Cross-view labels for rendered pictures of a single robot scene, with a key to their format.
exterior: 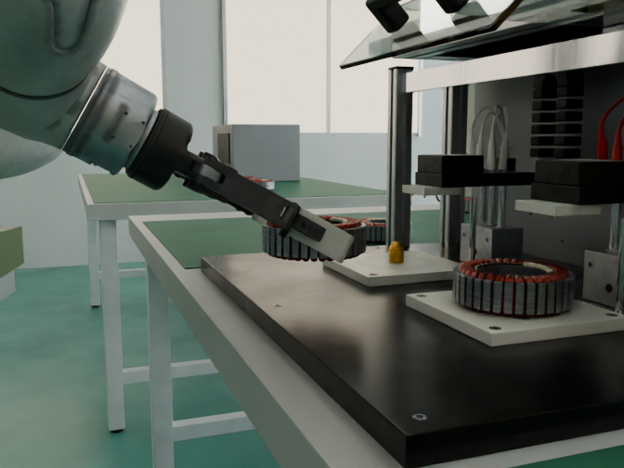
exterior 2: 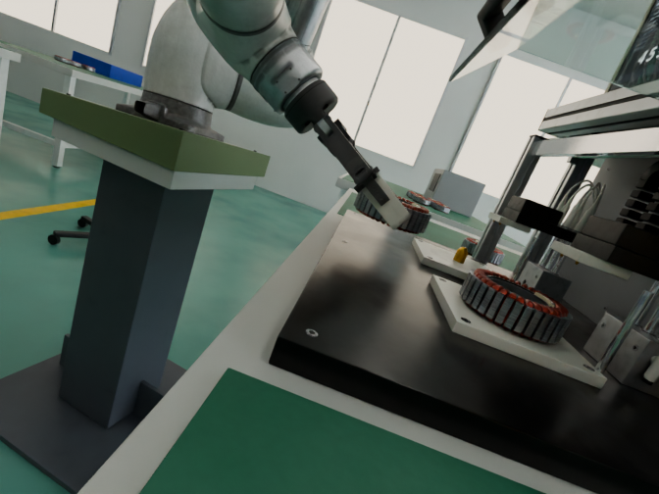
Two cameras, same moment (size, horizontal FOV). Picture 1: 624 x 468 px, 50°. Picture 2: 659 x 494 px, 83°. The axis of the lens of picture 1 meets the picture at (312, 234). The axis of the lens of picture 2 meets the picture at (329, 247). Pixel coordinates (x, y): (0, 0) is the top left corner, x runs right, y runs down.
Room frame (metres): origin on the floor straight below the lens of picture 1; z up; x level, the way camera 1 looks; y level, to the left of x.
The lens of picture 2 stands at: (0.17, -0.14, 0.89)
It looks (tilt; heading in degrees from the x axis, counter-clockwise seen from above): 15 degrees down; 22
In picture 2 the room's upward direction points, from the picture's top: 21 degrees clockwise
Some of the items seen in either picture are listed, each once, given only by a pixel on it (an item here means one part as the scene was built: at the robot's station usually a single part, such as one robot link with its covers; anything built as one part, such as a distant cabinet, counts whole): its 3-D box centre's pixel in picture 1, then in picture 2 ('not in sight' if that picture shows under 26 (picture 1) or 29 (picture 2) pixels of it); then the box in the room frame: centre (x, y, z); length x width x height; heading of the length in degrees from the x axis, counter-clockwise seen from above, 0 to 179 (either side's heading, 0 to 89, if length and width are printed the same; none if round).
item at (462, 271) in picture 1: (512, 285); (512, 302); (0.63, -0.19, 0.80); 0.11 x 0.11 x 0.04
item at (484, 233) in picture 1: (490, 244); (539, 282); (0.91, -0.25, 0.80); 0.07 x 0.05 x 0.06; 20
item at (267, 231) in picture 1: (314, 237); (391, 209); (0.71, 0.00, 0.84); 0.11 x 0.11 x 0.04
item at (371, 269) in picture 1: (396, 266); (456, 264); (0.86, -0.11, 0.78); 0.15 x 0.15 x 0.01; 20
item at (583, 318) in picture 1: (511, 310); (502, 321); (0.63, -0.19, 0.78); 0.15 x 0.15 x 0.01; 20
